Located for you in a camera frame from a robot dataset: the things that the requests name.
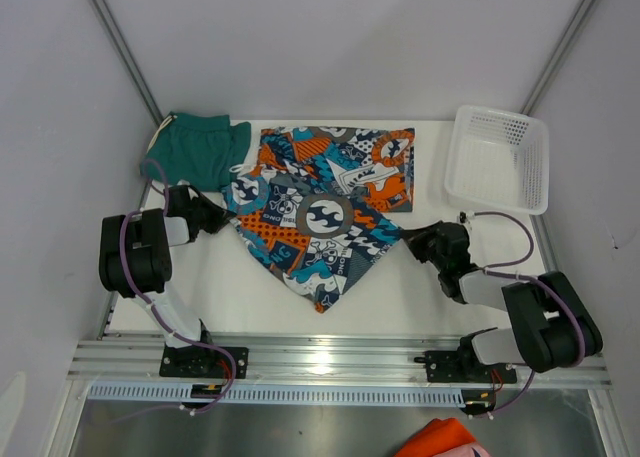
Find teal green shorts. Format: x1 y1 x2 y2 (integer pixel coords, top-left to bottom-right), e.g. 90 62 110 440
139 112 252 192

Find patterned blue orange shorts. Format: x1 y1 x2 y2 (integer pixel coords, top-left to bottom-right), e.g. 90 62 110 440
222 126 415 313

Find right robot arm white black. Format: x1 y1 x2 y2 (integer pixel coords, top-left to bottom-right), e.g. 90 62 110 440
401 211 604 374

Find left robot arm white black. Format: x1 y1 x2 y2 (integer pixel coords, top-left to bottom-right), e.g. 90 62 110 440
98 184 248 379

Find white plastic mesh basket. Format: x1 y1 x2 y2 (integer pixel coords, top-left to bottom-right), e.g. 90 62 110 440
444 105 550 216

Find orange cloth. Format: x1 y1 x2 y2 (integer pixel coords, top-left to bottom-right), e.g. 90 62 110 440
395 418 476 457

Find pink cloth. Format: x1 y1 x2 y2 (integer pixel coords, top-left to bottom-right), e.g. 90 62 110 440
438 443 490 457

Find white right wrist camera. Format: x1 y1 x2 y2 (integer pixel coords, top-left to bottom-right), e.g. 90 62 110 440
458 211 476 225

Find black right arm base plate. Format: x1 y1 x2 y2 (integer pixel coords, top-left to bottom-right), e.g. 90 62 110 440
413 350 517 384

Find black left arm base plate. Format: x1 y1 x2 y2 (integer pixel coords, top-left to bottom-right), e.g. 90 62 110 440
159 346 231 379

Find aluminium mounting rail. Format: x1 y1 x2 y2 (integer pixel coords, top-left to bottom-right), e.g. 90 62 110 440
67 332 612 391

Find left aluminium frame post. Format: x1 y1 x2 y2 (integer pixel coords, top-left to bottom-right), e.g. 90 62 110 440
88 0 163 124

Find aluminium frame post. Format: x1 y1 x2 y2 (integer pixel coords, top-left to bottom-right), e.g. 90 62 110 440
88 0 163 124
520 0 601 116

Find white slotted cable duct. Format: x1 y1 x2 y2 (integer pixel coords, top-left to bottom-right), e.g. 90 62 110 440
87 381 465 408

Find right aluminium frame post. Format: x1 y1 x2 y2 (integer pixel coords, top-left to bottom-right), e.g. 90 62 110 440
520 0 601 116

